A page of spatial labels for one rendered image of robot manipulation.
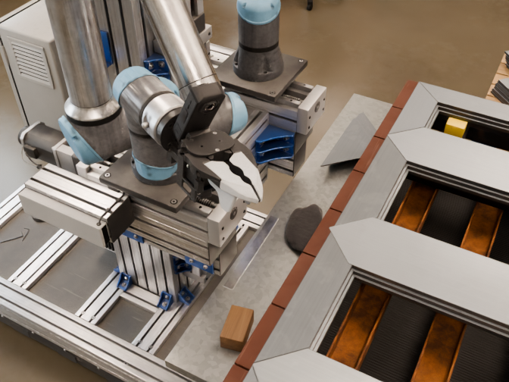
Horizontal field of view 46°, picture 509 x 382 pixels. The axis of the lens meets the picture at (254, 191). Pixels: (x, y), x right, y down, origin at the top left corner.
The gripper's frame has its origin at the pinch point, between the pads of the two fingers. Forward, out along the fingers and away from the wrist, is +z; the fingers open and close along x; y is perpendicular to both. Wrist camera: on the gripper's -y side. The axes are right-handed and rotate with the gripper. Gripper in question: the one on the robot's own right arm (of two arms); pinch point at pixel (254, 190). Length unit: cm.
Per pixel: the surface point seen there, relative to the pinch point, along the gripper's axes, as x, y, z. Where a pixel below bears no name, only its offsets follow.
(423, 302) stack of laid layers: -57, 56, 1
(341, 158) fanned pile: -87, 63, -58
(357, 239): -56, 53, -21
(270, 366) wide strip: -17, 59, -5
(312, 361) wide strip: -24, 58, -1
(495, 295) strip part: -70, 52, 11
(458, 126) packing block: -118, 49, -40
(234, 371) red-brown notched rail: -11, 62, -10
